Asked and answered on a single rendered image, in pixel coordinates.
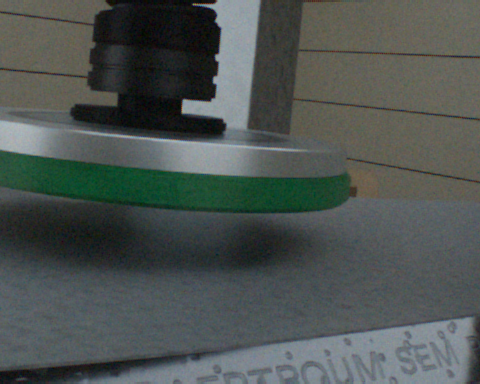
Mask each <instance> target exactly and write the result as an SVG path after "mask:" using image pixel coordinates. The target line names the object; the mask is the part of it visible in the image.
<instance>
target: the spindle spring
mask: <svg viewBox="0 0 480 384"><path fill-rule="evenodd" d="M104 1H105V2H106V3H107V4H108V5H109V6H112V7H113V8H112V9H125V10H142V11H153V12H163V13H171V14H178V15H185V16H191V17H197V18H202V19H206V20H210V21H214V22H215V21H216V18H217V16H218V15H217V13H216V11H215V10H214V9H212V8H209V7H206V6H200V5H193V4H215V3H216V2H217V1H218V0H193V4H185V3H173V2H155V1H131V2H128V0H104Z"/></svg>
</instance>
